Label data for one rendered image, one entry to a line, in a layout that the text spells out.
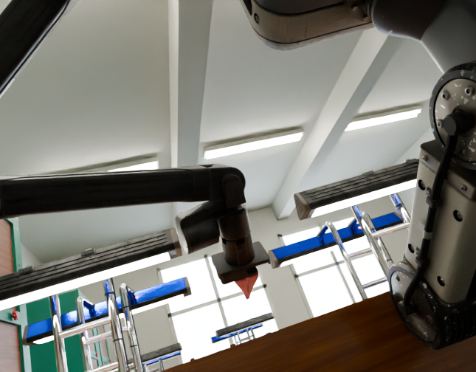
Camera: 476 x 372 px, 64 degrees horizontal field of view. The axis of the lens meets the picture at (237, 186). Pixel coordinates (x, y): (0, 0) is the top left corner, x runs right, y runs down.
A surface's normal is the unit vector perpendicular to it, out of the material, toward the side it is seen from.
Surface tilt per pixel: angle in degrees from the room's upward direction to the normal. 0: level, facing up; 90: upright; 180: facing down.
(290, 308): 90
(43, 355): 90
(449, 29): 90
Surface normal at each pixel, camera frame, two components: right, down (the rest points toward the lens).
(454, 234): -0.95, 0.30
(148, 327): 0.14, -0.47
